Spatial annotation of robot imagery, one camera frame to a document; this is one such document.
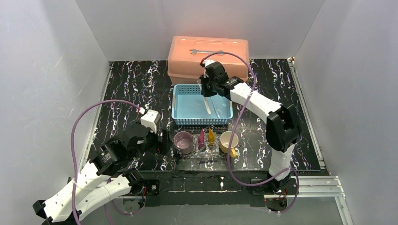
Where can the silver open-end wrench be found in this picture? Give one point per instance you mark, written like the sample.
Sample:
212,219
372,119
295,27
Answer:
206,52

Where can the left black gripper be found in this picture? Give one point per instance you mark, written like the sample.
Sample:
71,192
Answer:
160,141

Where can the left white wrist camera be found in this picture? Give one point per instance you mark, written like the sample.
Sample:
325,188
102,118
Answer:
149,119

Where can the yellow toothpaste tube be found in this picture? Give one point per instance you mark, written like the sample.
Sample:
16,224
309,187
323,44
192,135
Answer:
211,137

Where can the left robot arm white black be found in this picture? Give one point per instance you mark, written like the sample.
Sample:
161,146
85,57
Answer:
106,176

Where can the clear plastic tray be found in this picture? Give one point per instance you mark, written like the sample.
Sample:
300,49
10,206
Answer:
208,151

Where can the light blue plastic basket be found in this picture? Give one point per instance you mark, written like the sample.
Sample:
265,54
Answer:
188,107

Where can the purple mug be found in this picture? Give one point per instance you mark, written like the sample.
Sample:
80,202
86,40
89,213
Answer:
183,142

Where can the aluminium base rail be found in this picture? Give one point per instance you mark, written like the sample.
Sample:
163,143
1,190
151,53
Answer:
225,191

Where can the pink toothpaste tube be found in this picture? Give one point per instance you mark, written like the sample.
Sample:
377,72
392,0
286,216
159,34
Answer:
201,140

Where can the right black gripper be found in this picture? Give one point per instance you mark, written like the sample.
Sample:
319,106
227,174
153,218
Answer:
204,86

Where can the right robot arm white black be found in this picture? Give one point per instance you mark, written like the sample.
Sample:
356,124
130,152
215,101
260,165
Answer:
283,129

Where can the yellow mug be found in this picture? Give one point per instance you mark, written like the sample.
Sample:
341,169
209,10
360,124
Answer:
229,141

